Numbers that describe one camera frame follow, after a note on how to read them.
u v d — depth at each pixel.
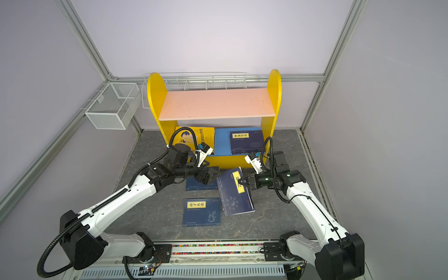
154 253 0.72
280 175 0.56
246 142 0.94
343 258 0.38
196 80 0.94
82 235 0.38
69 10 0.69
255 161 0.69
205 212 0.85
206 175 0.65
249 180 0.68
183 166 0.61
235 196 0.73
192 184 0.93
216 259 0.74
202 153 0.65
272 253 0.73
